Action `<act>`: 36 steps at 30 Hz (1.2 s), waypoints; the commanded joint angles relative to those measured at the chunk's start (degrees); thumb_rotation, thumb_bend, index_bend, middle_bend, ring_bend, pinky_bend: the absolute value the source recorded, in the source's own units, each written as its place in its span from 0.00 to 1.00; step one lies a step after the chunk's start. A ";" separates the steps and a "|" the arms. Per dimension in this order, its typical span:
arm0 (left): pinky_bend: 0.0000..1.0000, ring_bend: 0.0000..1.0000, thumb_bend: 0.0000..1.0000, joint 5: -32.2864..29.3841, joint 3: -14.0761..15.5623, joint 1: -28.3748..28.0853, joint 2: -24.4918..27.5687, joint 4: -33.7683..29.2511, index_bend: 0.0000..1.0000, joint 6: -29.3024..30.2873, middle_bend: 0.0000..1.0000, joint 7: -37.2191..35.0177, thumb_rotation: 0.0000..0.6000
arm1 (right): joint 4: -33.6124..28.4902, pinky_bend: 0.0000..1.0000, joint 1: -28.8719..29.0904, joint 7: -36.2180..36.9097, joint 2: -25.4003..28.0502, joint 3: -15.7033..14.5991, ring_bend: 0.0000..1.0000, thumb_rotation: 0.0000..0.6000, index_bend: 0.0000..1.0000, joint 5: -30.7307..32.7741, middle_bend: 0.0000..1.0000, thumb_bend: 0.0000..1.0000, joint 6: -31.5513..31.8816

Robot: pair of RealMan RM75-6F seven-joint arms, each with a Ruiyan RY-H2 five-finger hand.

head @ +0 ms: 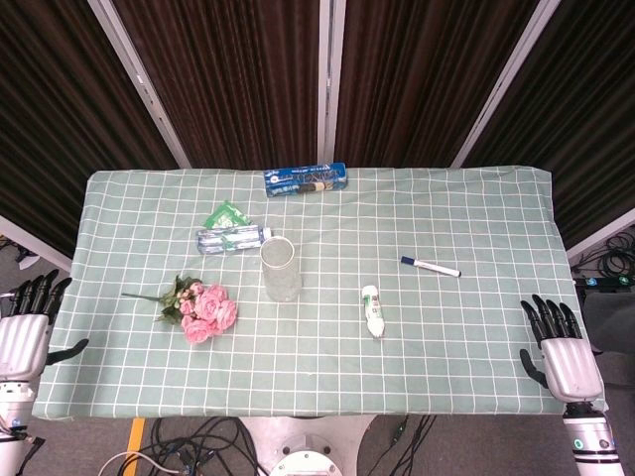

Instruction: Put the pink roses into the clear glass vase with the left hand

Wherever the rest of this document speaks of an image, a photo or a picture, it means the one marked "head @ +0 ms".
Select white blue whiteboard marker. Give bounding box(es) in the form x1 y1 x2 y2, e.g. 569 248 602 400
400 255 462 279

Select black floor cable bundle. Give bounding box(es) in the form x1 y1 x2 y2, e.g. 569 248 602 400
133 416 262 476

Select coiled black cables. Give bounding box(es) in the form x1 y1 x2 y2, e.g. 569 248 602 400
570 231 635 280

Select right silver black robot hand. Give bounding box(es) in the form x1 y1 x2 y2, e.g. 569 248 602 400
519 295 605 404

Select white partition post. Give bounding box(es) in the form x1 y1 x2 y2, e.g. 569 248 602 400
87 0 193 169
316 0 347 164
449 0 568 169

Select white floor cable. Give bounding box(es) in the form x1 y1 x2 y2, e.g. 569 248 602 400
97 449 176 476

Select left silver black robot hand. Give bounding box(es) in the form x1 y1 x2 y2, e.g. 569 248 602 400
0 269 90 384

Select green white checked tablecloth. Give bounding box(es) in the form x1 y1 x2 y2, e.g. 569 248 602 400
30 166 609 420

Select pink flower bouquet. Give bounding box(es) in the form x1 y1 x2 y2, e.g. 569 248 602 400
121 275 239 347

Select dark brown corrugated panel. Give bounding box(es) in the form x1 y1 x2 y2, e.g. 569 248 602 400
111 0 321 171
333 0 541 169
0 0 181 258
464 0 635 250

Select clear plastic water bottle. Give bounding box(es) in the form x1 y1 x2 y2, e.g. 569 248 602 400
195 224 273 256

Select white partition base rail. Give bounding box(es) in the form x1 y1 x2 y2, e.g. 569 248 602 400
567 207 635 260
0 214 74 273

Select transparent textured glass vase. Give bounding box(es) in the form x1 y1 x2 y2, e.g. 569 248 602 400
259 236 304 303

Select black power strip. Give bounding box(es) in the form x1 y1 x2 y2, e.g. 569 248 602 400
573 275 635 290

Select small white green-label bottle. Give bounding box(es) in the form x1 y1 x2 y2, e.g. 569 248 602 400
360 285 388 340

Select blue cookie box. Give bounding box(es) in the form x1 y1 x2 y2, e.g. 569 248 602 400
263 162 349 199

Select yellow floor tape strip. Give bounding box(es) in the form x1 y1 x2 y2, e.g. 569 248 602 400
127 416 147 453

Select green snack packet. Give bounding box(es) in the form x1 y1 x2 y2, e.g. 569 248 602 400
204 199 250 230

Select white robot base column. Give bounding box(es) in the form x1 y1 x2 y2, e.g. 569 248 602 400
239 415 379 476

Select black cable with green plug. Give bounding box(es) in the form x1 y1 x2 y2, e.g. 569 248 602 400
389 415 438 450

